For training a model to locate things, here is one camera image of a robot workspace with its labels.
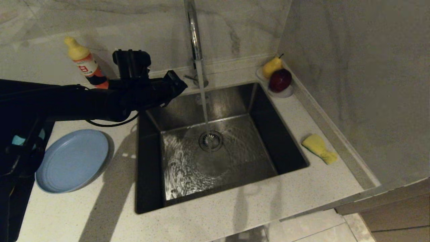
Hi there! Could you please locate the chrome kitchen faucet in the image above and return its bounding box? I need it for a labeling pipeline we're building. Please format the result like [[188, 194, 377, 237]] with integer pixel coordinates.
[[183, 0, 209, 88]]

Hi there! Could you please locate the orange white dish soap bottle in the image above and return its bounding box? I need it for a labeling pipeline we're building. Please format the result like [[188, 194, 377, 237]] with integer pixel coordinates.
[[64, 36, 110, 89]]

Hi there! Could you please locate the blue plate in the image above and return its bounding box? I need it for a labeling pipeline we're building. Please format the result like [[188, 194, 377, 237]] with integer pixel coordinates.
[[35, 129, 110, 194]]

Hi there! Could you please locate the teal bowl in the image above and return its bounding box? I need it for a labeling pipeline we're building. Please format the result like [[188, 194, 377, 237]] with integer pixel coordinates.
[[12, 128, 46, 147]]

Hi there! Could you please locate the yellow sponge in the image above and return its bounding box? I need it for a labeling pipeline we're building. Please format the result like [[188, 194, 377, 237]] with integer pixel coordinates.
[[301, 134, 338, 165]]

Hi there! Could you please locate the stainless steel sink basin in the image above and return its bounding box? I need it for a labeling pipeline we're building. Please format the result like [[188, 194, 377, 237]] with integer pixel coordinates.
[[135, 82, 309, 214]]

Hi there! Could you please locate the running water stream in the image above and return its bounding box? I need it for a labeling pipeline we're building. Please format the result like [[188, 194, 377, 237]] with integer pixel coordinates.
[[196, 59, 212, 135]]

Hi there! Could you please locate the round metal drain strainer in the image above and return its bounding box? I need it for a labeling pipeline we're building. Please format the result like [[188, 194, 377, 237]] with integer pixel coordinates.
[[199, 130, 224, 152]]

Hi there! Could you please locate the yellow pear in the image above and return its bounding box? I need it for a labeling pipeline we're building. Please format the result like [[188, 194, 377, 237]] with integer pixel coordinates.
[[262, 53, 284, 79]]

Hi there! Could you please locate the dark red apple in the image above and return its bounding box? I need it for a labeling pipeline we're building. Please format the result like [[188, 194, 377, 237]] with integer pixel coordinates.
[[268, 69, 293, 93]]

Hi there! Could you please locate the small white fruit dish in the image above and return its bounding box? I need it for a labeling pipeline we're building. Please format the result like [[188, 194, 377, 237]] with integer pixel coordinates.
[[256, 67, 294, 98]]

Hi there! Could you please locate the black induction cooktop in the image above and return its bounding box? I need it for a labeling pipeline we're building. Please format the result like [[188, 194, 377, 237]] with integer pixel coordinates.
[[0, 121, 56, 242]]

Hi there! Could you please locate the wooden cabinet front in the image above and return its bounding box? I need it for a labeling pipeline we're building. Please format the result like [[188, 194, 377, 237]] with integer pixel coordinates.
[[335, 177, 430, 242]]

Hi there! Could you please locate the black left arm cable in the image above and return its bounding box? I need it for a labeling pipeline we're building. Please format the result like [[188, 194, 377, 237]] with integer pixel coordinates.
[[85, 113, 140, 128]]

